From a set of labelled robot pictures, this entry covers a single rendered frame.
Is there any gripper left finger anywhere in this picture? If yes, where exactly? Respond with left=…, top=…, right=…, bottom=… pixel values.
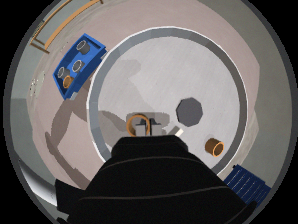
left=135, top=119, right=147, bottom=137

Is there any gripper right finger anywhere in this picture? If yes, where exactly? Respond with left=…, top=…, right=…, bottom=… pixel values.
left=149, top=118, right=162, bottom=136

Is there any bronze bushing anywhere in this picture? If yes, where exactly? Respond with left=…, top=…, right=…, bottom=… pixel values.
left=126, top=114, right=150, bottom=137
left=205, top=138, right=224, bottom=157
left=63, top=76, right=74, bottom=89

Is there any grey round turntable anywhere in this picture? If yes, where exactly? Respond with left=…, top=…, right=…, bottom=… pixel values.
left=86, top=26, right=248, bottom=175

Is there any grey metal sleeve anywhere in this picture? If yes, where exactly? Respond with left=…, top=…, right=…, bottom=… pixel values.
left=72, top=60, right=85, bottom=73
left=77, top=41, right=90, bottom=54
left=58, top=67, right=70, bottom=79

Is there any blue crate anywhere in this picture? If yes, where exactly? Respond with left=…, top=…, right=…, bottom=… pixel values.
left=53, top=33, right=108, bottom=100

